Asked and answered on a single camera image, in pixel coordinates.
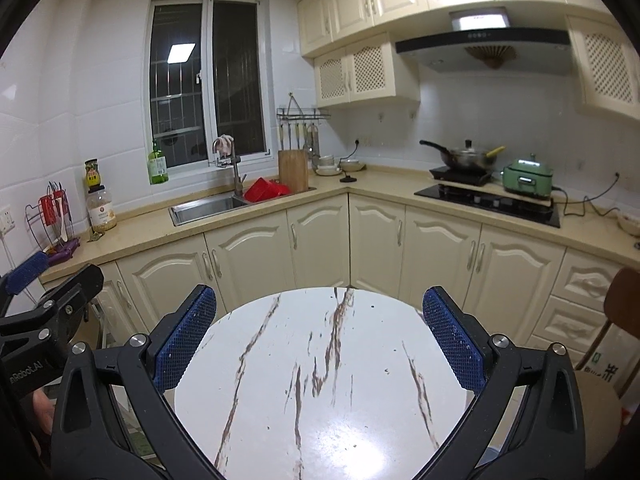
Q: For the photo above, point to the clear jar white label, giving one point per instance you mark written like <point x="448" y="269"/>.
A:
<point x="101" y="210"/>

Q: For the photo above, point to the white ceramic bowl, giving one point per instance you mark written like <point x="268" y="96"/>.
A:
<point x="352" y="164"/>

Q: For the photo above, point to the red plastic basin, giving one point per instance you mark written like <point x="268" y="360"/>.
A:
<point x="267" y="191"/>

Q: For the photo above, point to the black induction cooker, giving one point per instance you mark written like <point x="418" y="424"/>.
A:
<point x="462" y="176"/>

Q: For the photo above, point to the stainless steel sink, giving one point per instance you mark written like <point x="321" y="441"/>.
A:
<point x="207" y="208"/>

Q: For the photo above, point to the steel wok with lid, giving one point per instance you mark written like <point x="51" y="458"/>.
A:
<point x="462" y="156"/>

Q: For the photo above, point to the dark sauce bottle yellow label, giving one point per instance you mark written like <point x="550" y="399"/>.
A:
<point x="92" y="176"/>

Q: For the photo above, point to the green glass bottle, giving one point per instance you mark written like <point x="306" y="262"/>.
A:
<point x="158" y="164"/>

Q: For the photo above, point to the white wall socket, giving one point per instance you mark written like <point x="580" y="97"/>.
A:
<point x="5" y="218"/>

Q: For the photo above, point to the kitchen window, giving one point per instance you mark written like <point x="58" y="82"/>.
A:
<point x="207" y="85"/>

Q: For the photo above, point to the person's left hand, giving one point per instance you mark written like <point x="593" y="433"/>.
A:
<point x="43" y="410"/>

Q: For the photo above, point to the stack of white bowls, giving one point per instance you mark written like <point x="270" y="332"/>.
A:
<point x="327" y="164"/>

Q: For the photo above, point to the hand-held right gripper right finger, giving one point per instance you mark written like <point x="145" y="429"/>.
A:
<point x="455" y="340"/>

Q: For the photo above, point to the black glass gas stove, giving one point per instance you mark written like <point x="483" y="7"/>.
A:
<point x="487" y="206"/>

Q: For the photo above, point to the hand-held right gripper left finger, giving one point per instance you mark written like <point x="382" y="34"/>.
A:
<point x="185" y="335"/>

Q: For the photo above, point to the black round lid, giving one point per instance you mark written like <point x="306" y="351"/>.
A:
<point x="348" y="179"/>

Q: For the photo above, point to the wooden cutting board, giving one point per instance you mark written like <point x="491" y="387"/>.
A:
<point x="293" y="171"/>

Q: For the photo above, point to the pale patterned bowl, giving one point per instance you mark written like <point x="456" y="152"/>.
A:
<point x="629" y="221"/>

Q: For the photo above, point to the beige upholstered wooden chair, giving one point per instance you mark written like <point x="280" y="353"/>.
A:
<point x="600" y="405"/>

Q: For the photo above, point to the pale cloth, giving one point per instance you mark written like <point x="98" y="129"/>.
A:
<point x="226" y="143"/>

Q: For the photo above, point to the white bag green print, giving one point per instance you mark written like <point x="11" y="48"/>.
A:
<point x="612" y="362"/>

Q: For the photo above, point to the green electric cooker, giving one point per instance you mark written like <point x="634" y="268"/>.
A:
<point x="527" y="178"/>

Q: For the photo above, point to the black glass range hood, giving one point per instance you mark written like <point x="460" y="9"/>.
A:
<point x="480" y="45"/>

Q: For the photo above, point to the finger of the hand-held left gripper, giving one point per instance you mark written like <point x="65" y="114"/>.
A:
<point x="75" y="295"/>
<point x="27" y="270"/>

